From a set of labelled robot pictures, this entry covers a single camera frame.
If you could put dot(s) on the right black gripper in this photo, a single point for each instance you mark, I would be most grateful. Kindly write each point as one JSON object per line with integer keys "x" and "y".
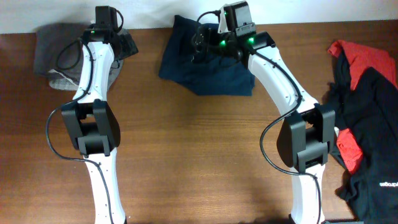
{"x": 203, "y": 32}

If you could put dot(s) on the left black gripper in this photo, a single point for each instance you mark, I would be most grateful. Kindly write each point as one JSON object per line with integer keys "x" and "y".
{"x": 128, "y": 44}

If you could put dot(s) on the dark blue shorts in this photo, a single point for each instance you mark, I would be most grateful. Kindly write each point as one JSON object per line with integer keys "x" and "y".
{"x": 201, "y": 71}

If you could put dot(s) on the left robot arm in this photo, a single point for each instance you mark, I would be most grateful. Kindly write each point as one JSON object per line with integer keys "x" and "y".
{"x": 91, "y": 125}

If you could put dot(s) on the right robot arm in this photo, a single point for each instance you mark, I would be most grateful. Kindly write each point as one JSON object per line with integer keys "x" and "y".
{"x": 298, "y": 142}

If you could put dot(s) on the grey folded shorts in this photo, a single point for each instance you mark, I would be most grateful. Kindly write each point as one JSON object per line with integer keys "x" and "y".
{"x": 58, "y": 54}

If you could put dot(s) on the red garment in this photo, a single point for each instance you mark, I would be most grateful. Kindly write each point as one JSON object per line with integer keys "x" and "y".
{"x": 355, "y": 59}

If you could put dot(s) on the black garment with logo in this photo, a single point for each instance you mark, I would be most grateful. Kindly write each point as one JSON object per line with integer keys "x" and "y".
{"x": 370, "y": 112}

